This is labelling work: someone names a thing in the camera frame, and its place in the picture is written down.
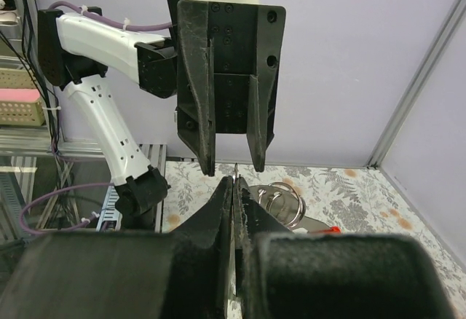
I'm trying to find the red handled silver keyring carabiner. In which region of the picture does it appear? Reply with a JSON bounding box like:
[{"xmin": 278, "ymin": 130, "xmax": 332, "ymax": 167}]
[{"xmin": 233, "ymin": 165, "xmax": 341, "ymax": 240}]

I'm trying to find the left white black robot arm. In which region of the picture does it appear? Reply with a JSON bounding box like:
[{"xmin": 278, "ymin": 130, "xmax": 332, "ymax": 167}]
[{"xmin": 38, "ymin": 0, "xmax": 286, "ymax": 229}]

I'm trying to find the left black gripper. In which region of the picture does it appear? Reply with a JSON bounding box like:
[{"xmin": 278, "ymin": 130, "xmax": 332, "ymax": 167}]
[{"xmin": 167, "ymin": 0, "xmax": 286, "ymax": 176}]

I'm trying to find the floral table mat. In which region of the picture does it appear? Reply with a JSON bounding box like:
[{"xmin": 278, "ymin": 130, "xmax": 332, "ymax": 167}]
[{"xmin": 161, "ymin": 161, "xmax": 465, "ymax": 318}]

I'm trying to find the beige perforated basket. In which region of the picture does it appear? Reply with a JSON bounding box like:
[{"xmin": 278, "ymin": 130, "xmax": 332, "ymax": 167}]
[{"xmin": 1, "ymin": 68, "xmax": 45, "ymax": 127}]

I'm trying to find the pink foam sponge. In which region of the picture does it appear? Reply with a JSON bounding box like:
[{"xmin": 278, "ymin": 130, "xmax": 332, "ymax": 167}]
[{"xmin": 0, "ymin": 89, "xmax": 41, "ymax": 103}]

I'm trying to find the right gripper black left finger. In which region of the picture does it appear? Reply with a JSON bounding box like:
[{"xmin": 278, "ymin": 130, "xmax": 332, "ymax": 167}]
[{"xmin": 1, "ymin": 176, "xmax": 233, "ymax": 318}]

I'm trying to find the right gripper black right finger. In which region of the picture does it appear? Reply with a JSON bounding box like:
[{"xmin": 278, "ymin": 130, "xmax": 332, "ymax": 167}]
[{"xmin": 232, "ymin": 177, "xmax": 454, "ymax": 318}]

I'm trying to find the white slotted cable duct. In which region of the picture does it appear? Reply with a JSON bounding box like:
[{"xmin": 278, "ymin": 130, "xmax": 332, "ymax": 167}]
[{"xmin": 96, "ymin": 186, "xmax": 122, "ymax": 232}]

